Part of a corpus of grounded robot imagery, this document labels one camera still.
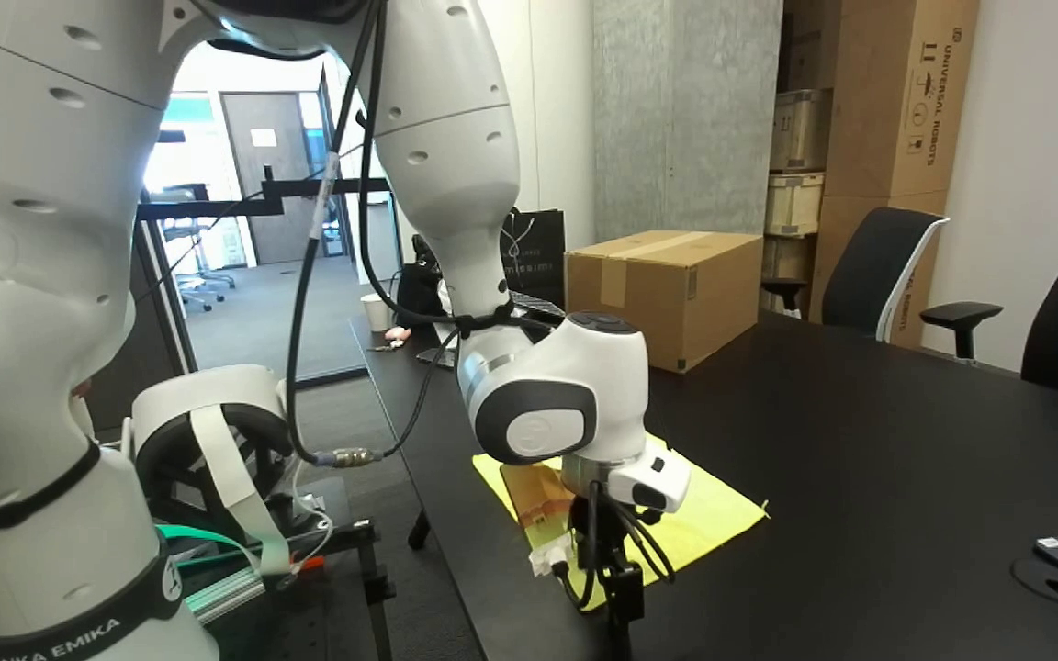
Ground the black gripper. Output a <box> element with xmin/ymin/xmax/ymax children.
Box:
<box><xmin>567</xmin><ymin>485</ymin><xmax>649</xmax><ymax>631</ymax></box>

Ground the yellow cloth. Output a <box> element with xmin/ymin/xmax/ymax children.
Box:
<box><xmin>471</xmin><ymin>453</ymin><xmax>772</xmax><ymax>615</ymax></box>

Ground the black metal stand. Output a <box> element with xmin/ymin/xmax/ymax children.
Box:
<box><xmin>288</xmin><ymin>510</ymin><xmax>397</xmax><ymax>661</ymax></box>

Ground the brown stacked box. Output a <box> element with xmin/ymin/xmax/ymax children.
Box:
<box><xmin>767</xmin><ymin>83</ymin><xmax>836</xmax><ymax>174</ymax></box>
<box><xmin>762</xmin><ymin>236</ymin><xmax>817</xmax><ymax>287</ymax></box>

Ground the white paper cup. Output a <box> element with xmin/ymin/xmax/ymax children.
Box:
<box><xmin>358</xmin><ymin>291</ymin><xmax>397</xmax><ymax>336</ymax></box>

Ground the white stacked box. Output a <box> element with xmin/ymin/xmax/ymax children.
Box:
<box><xmin>765</xmin><ymin>169</ymin><xmax>828</xmax><ymax>240</ymax></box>

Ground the white VR headset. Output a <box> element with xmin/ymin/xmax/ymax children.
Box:
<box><xmin>122</xmin><ymin>362</ymin><xmax>314</xmax><ymax>581</ymax></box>

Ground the tall brown cardboard box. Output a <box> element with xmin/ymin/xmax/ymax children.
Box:
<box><xmin>804</xmin><ymin>0</ymin><xmax>984</xmax><ymax>352</ymax></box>

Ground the black horizontal boom bar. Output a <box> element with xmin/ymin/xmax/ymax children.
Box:
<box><xmin>136</xmin><ymin>169</ymin><xmax>392</xmax><ymax>229</ymax></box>

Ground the wrist mounted camera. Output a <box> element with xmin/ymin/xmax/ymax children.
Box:
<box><xmin>603</xmin><ymin>442</ymin><xmax>695</xmax><ymax>519</ymax></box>

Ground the black camera bag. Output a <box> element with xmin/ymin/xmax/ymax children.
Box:
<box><xmin>392</xmin><ymin>241</ymin><xmax>444</xmax><ymax>325</ymax></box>

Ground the green cable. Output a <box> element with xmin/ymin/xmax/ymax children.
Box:
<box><xmin>155</xmin><ymin>519</ymin><xmax>269</xmax><ymax>615</ymax></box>

